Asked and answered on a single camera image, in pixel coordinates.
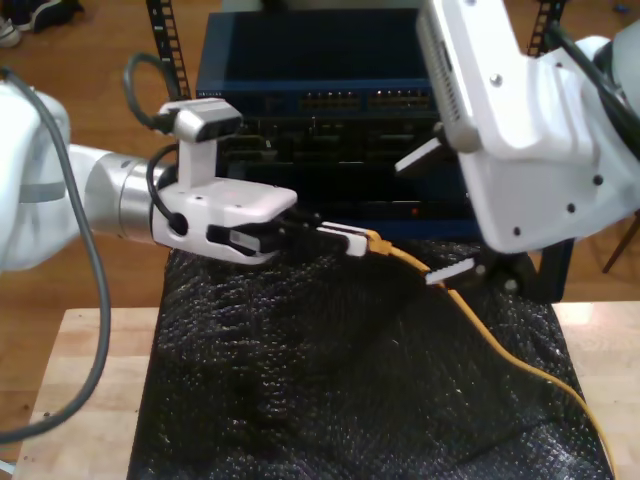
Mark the flat blue device box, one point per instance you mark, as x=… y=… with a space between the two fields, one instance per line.
x=425 y=229

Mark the black rack server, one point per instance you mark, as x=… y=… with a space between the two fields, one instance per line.
x=325 y=140

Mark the dark wooden chair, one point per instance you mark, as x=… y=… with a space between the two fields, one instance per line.
x=620 y=249

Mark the black bubble wrap mat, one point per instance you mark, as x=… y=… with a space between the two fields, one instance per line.
x=300 y=400

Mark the small blue object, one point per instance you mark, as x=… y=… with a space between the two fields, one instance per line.
x=620 y=8

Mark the black sneaker white sole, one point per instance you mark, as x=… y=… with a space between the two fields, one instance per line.
x=21 y=12
x=50 y=12

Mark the blue network switch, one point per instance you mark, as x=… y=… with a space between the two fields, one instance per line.
x=300 y=50

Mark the black rack frame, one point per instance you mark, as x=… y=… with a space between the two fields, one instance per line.
x=167 y=40

